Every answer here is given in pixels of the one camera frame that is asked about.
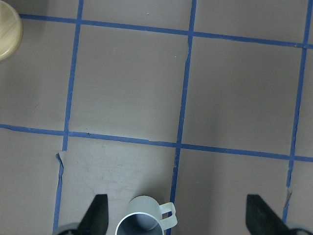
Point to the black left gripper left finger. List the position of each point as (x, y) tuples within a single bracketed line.
[(95, 220)]

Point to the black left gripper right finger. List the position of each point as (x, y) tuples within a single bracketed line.
[(262, 220)]

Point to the grey mug with handle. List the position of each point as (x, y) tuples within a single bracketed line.
[(145, 216)]

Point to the round wooden stand base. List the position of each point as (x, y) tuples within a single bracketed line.
[(11, 30)]

